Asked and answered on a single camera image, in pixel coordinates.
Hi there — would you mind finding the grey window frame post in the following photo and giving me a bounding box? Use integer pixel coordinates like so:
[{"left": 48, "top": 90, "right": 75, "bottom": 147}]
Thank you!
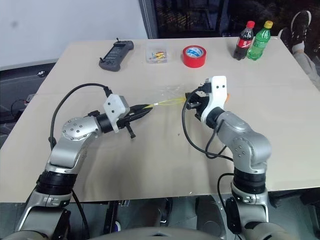
[{"left": 138, "top": 0, "right": 158, "bottom": 40}]

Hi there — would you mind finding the cola bottle with red cap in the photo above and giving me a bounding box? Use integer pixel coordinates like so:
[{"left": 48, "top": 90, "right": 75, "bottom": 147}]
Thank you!
[{"left": 232, "top": 20, "right": 256, "bottom": 62}]

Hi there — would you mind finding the clear box with colourful bits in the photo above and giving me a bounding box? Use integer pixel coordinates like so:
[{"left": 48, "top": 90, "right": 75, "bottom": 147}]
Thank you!
[{"left": 145, "top": 45, "right": 169, "bottom": 65}]

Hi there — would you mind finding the red tape roll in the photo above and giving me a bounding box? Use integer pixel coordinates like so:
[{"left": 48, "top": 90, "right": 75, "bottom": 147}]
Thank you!
[{"left": 181, "top": 45, "right": 208, "bottom": 69}]

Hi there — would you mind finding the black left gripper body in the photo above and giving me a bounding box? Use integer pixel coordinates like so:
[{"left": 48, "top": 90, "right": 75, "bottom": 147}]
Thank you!
[{"left": 116, "top": 105, "right": 138, "bottom": 140}]

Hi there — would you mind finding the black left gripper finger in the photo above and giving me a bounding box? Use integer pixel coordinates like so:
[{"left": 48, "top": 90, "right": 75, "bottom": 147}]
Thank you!
[
  {"left": 129, "top": 103, "right": 153, "bottom": 114},
  {"left": 129, "top": 109, "right": 152, "bottom": 123}
]

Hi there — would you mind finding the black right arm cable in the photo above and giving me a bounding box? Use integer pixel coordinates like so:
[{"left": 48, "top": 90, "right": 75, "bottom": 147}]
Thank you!
[{"left": 181, "top": 82, "right": 235, "bottom": 161}]

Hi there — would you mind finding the black cable at shoulder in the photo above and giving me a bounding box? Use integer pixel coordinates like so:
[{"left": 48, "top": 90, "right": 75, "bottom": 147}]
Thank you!
[
  {"left": 216, "top": 172, "right": 242, "bottom": 240},
  {"left": 70, "top": 189, "right": 91, "bottom": 240}
]

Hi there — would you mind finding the black cable at left shoulder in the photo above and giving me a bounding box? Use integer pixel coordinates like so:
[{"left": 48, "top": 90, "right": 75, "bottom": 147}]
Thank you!
[{"left": 70, "top": 189, "right": 91, "bottom": 240}]

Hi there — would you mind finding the grey trouser leg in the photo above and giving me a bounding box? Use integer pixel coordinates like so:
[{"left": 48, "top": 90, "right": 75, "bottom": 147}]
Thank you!
[{"left": 291, "top": 42, "right": 320, "bottom": 87}]

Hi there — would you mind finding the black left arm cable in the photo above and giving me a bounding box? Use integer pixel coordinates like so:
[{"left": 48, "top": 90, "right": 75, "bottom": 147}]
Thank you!
[{"left": 48, "top": 83, "right": 113, "bottom": 151}]

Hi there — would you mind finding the green soda bottle yellow cap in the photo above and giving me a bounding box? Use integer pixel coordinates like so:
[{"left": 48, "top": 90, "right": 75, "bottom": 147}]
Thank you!
[{"left": 246, "top": 20, "right": 274, "bottom": 61}]

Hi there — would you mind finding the dark grey handheld controller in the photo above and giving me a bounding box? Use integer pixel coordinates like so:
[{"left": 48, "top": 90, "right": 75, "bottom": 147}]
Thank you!
[{"left": 98, "top": 37, "right": 135, "bottom": 72}]

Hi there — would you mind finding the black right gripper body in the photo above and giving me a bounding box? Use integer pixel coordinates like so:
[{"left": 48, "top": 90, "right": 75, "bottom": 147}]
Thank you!
[{"left": 186, "top": 92, "right": 210, "bottom": 123}]

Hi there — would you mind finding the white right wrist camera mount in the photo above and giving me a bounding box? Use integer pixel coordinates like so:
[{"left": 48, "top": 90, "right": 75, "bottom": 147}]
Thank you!
[{"left": 199, "top": 75, "right": 228, "bottom": 124}]

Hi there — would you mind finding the dark rounded shape under table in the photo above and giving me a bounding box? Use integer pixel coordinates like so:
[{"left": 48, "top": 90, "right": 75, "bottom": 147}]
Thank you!
[{"left": 196, "top": 194, "right": 229, "bottom": 240}]

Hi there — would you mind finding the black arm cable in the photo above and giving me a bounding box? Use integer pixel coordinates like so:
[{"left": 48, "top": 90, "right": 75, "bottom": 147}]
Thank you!
[
  {"left": 48, "top": 83, "right": 113, "bottom": 151},
  {"left": 181, "top": 82, "right": 235, "bottom": 161}
]

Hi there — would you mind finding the black cable at right shoulder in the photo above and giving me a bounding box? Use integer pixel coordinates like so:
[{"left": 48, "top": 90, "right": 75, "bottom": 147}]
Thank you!
[{"left": 216, "top": 172, "right": 242, "bottom": 240}]

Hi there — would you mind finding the grey robot torso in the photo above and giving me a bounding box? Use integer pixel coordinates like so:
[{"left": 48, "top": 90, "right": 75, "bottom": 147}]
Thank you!
[{"left": 0, "top": 221, "right": 320, "bottom": 240}]

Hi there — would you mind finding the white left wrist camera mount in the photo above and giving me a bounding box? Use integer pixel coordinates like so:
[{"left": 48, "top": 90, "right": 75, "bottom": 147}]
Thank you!
[{"left": 102, "top": 93, "right": 131, "bottom": 133}]

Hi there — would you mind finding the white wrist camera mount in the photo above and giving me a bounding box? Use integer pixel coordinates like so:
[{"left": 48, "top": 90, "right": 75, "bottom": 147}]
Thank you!
[
  {"left": 199, "top": 75, "right": 228, "bottom": 124},
  {"left": 102, "top": 93, "right": 131, "bottom": 133}
]

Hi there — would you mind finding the black and white sneaker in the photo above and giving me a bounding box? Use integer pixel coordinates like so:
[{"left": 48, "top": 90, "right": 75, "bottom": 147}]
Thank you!
[{"left": 279, "top": 10, "right": 314, "bottom": 51}]

